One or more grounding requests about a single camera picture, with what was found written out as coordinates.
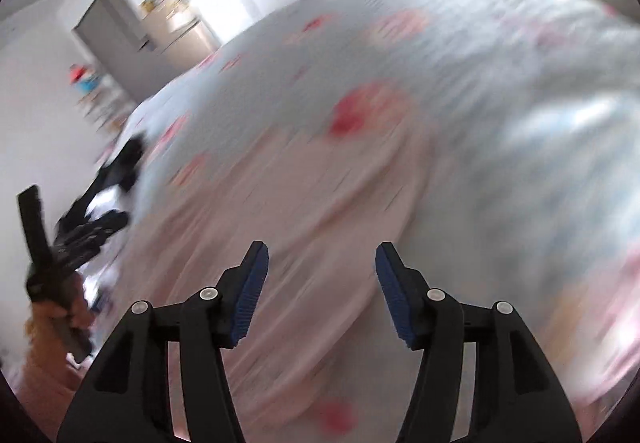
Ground silver refrigerator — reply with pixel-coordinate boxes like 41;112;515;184
140;0;221;69

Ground grey door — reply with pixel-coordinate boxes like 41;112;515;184
74;0;166;104

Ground blue checked printed blanket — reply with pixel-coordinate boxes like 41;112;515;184
100;0;640;443

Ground pink printed pajama pants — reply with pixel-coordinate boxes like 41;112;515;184
120;133;436;429

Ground white wire shelf rack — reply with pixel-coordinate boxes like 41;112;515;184
77;88;133;134

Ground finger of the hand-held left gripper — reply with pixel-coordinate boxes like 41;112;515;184
50;210;131;271

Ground red and blue plush toy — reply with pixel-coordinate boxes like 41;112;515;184
69;64;103;96

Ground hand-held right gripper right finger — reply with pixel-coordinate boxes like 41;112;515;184
375;241;583;443

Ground person's left hand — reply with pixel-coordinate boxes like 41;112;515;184
60;273;97;330

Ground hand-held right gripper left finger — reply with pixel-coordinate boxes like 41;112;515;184
56;240;271;443

